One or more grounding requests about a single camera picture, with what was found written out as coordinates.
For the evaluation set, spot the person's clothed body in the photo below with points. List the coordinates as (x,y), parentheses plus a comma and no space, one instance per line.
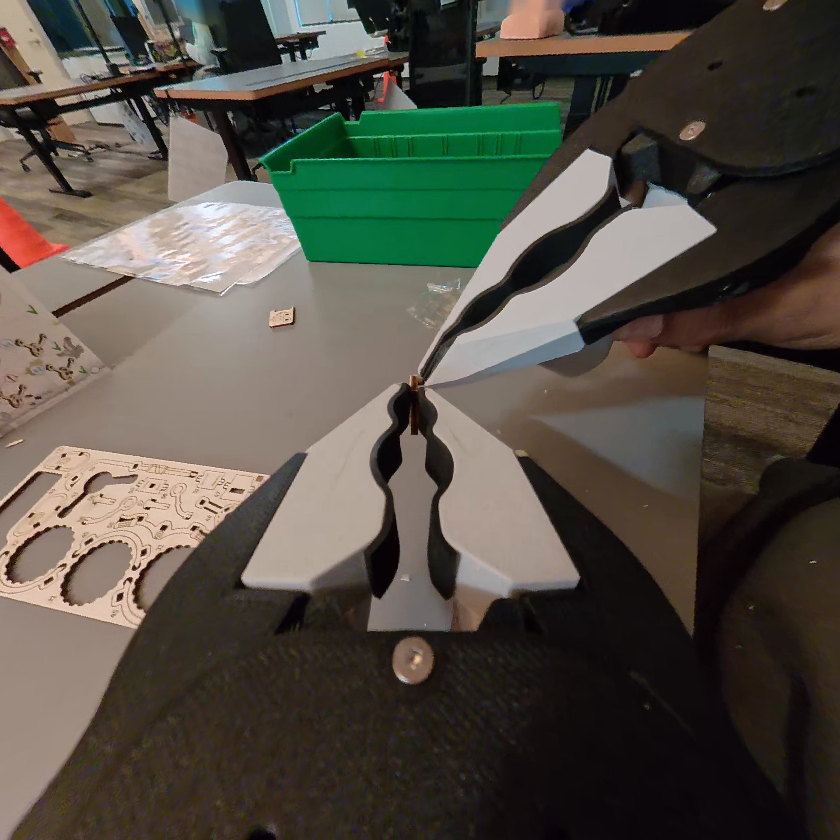
(774,623)

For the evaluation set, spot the white board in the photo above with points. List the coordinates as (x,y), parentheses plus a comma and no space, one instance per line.
(197,157)

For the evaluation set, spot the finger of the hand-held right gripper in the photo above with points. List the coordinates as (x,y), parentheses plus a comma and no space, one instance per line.
(590,295)
(544,216)

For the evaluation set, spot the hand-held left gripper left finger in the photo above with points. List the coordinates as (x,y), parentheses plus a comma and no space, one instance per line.
(308,525)

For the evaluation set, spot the clear plastic wrap sheet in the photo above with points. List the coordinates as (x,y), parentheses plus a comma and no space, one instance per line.
(184,243)

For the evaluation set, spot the black office chair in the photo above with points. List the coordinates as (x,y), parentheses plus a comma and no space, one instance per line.
(249,33)

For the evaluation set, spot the wooden puzzle sheet round holes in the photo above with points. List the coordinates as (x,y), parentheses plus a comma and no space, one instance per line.
(59,459)

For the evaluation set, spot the green plastic bin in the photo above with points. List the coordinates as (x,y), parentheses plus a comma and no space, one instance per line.
(394,197)

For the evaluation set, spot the person's right hand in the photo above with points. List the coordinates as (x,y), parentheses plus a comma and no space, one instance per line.
(741,321)

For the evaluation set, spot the small square wooden piece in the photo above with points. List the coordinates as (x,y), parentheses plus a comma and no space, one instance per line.
(282,317)

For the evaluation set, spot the orange floor object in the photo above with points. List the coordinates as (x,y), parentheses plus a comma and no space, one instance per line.
(23,236)

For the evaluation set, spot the small wooden part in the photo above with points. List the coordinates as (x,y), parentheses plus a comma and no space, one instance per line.
(414,407)

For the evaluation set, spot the wood-edged background table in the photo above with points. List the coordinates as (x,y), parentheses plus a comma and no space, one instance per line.
(275,79)
(65,88)
(577,46)

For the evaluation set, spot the printed instruction sheet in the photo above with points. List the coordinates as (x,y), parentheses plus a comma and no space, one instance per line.
(39,367)

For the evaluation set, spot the grey desk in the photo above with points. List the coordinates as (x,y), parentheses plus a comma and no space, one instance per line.
(229,394)

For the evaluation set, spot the pink foam object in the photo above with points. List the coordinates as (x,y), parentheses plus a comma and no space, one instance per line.
(531,19)

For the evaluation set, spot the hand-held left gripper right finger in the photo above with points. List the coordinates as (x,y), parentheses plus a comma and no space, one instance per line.
(505,525)

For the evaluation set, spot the small clear plastic bag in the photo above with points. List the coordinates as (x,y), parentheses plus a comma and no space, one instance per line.
(433,305)

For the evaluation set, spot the black upright panel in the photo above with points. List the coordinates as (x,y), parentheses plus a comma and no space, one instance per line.
(443,52)

